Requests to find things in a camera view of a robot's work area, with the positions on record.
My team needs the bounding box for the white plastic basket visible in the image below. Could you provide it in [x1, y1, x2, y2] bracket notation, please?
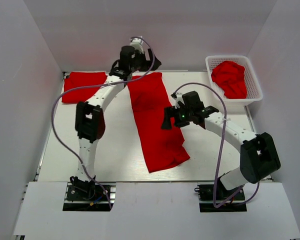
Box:
[205, 55, 263, 108]

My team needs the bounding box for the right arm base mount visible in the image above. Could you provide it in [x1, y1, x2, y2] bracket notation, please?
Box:
[192, 183, 248, 214]

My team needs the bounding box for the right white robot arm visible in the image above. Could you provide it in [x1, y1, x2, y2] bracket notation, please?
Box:
[161, 91, 281, 200]

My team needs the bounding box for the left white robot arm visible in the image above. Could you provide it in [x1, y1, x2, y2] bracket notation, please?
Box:
[70, 45, 161, 200]

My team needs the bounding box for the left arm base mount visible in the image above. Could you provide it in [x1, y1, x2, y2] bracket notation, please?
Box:
[62, 183, 116, 212]

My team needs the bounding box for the folded red t shirt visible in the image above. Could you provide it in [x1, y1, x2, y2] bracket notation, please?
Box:
[61, 72, 107, 104]

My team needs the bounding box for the red t shirt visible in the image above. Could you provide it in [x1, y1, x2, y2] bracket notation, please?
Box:
[211, 60, 248, 99]
[61, 72, 107, 104]
[128, 72, 190, 173]

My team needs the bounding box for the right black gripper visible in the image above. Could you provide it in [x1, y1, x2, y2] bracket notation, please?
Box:
[161, 104, 194, 131]

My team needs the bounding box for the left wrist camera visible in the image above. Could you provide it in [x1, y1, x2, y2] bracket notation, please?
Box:
[129, 36, 145, 54]

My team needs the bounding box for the red t shirt in basket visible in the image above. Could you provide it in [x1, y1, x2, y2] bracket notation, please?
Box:
[211, 60, 248, 99]

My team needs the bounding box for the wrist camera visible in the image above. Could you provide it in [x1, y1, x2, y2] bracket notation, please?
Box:
[171, 92, 184, 109]
[129, 36, 145, 54]

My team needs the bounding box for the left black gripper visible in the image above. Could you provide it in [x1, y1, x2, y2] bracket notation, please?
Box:
[129, 48, 161, 73]

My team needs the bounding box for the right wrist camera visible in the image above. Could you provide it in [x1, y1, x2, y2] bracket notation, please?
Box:
[171, 92, 184, 109]

